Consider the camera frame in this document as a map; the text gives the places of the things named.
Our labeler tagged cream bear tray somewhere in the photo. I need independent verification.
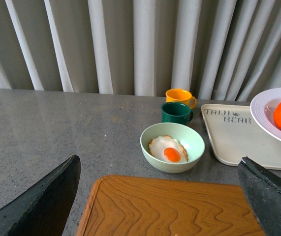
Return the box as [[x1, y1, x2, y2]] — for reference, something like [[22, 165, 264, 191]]
[[201, 104, 281, 170]]

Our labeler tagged wooden cutting board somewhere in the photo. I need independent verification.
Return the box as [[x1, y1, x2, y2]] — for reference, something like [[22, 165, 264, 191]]
[[76, 175, 264, 236]]

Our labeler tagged yellow mug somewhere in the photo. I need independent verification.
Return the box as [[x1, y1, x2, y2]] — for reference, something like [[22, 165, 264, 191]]
[[165, 88, 196, 109]]

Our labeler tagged light green bowl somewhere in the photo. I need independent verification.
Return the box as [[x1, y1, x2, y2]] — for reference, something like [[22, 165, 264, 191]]
[[140, 122, 205, 173]]

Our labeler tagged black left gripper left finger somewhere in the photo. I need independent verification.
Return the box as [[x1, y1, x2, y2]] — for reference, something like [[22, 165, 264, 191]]
[[0, 155, 81, 236]]

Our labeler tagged white curtain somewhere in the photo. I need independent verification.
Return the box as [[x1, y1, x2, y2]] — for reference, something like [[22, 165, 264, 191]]
[[0, 0, 281, 101]]

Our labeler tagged white ridged plate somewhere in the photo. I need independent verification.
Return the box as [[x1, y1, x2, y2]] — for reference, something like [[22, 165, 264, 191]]
[[250, 88, 281, 141]]

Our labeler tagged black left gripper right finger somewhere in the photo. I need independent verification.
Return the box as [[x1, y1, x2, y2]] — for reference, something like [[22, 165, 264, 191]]
[[238, 157, 281, 236]]

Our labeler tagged fake fried egg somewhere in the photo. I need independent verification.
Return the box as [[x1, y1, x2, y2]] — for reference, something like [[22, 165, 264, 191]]
[[149, 135, 188, 163]]

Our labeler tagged dark green mug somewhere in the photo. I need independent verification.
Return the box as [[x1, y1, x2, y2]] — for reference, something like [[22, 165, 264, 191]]
[[161, 102, 194, 125]]

